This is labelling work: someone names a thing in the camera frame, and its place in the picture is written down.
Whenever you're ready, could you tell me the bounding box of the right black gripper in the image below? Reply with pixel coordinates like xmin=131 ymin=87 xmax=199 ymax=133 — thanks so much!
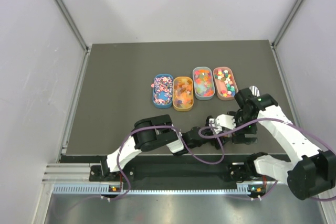
xmin=228 ymin=111 xmax=258 ymax=144

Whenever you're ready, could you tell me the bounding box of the clear plastic jar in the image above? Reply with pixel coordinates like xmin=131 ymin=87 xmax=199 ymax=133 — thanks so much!
xmin=223 ymin=133 xmax=232 ymax=138

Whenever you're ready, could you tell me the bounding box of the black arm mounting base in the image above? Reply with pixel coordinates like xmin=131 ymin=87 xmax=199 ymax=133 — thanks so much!
xmin=89 ymin=161 xmax=261 ymax=183

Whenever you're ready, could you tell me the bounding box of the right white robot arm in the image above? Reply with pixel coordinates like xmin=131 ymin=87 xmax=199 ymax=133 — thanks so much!
xmin=233 ymin=88 xmax=335 ymax=200

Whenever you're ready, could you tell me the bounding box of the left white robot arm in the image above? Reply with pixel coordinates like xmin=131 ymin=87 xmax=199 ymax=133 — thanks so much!
xmin=100 ymin=114 xmax=215 ymax=180

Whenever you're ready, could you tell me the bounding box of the pink tray of star candies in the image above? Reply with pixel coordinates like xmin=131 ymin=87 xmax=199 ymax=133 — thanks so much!
xmin=213 ymin=67 xmax=238 ymax=101

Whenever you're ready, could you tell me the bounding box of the yellow tray of popsicle candies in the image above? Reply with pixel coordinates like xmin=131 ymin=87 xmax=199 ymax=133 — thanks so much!
xmin=173 ymin=76 xmax=194 ymax=112

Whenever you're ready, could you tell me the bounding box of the light blue tray of gummies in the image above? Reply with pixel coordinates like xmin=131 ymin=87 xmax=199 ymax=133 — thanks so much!
xmin=192 ymin=67 xmax=215 ymax=101

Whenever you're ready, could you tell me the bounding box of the blue tray of lollipops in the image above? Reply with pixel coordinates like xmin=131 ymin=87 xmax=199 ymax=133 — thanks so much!
xmin=152 ymin=73 xmax=174 ymax=109

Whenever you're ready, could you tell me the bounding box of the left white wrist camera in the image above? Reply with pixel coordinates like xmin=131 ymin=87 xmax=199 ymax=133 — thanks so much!
xmin=206 ymin=117 xmax=216 ymax=129

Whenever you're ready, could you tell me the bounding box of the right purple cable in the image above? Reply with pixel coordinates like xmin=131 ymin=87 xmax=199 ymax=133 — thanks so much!
xmin=198 ymin=118 xmax=336 ymax=202

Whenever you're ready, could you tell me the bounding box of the purple cable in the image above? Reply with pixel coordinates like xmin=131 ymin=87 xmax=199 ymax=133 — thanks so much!
xmin=115 ymin=125 xmax=225 ymax=200
xmin=198 ymin=118 xmax=336 ymax=202

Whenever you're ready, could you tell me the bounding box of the grey slotted cable duct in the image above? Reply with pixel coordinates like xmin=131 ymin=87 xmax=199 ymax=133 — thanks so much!
xmin=52 ymin=184 xmax=263 ymax=195

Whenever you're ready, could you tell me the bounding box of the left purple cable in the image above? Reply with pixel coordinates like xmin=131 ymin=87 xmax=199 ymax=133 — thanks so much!
xmin=115 ymin=125 xmax=225 ymax=200

